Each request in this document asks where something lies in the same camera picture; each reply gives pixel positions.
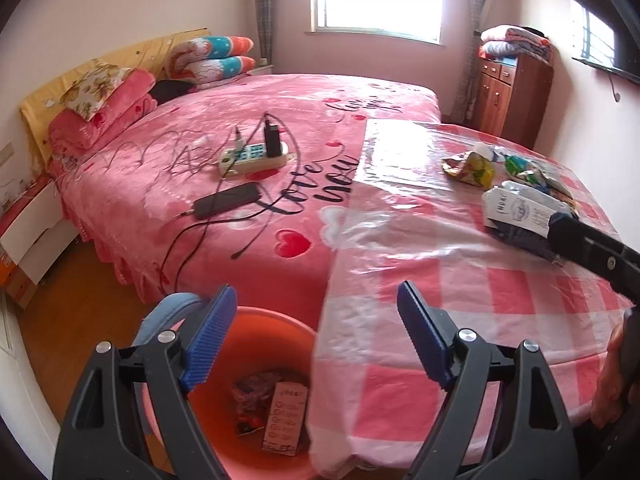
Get black wall television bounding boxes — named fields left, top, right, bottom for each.
left=570, top=0, right=640, bottom=86

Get purple crumpled wrapper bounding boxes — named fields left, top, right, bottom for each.
left=232, top=371, right=296, bottom=413

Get trash in bucket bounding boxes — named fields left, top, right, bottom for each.
left=262, top=382, right=308, bottom=457

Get bed with pink heart blanket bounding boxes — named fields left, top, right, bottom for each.
left=47, top=72, right=443, bottom=306

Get yellow snack wrapper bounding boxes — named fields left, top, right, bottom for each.
left=441, top=151, right=497, bottom=189

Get cartoon print pillow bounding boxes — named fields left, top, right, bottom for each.
left=167, top=36, right=256, bottom=68
left=172, top=56, right=257, bottom=86

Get black cable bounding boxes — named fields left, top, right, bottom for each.
left=160, top=112, right=301, bottom=301

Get orange plastic bucket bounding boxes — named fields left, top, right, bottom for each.
left=142, top=305, right=321, bottom=480

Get person's right hand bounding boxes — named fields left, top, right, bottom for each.
left=591, top=320, right=627, bottom=429

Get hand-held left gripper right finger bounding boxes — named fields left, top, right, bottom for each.
left=396, top=280, right=583, bottom=480

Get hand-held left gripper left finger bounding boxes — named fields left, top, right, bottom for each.
left=52, top=284, right=238, bottom=480

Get grey checked curtain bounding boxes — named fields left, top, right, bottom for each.
left=252, top=0, right=276, bottom=68
left=452, top=0, right=493, bottom=123

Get orange cardboard box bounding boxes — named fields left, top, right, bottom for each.
left=0, top=252, right=38, bottom=309

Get white bedside cabinet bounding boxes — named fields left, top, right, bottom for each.
left=0, top=177, right=81, bottom=286

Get floral pillow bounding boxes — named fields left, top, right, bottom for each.
left=62, top=62, right=133, bottom=122

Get multicoloured snack packet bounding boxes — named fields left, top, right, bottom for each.
left=515, top=167, right=576, bottom=211

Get white and navy snack packet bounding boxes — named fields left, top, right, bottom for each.
left=481, top=180, right=581, bottom=241

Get black smartphone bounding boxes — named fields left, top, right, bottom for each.
left=192, top=182, right=263, bottom=220

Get pink checkered plastic tablecloth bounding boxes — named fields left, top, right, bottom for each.
left=306, top=119, right=636, bottom=471

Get yellow bed headboard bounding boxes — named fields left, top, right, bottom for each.
left=20, top=27, right=211, bottom=171

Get white power strip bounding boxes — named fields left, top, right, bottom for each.
left=220, top=141, right=291, bottom=176

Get stack of folded quilts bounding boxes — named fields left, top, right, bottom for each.
left=477, top=25, right=553, bottom=63

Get black cloth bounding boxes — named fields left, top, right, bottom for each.
left=149, top=79, right=193, bottom=106

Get small dark red wrapper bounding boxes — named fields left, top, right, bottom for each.
left=236, top=412, right=266, bottom=436

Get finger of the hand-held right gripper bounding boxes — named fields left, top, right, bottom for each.
left=547, top=212, right=640, bottom=306

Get black charger plug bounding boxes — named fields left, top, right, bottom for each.
left=263, top=122, right=283, bottom=157

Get folded pink blanket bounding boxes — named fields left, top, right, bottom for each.
left=47, top=69, right=158, bottom=151

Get brown wooden cabinet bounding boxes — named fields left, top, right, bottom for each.
left=472, top=52, right=555, bottom=150

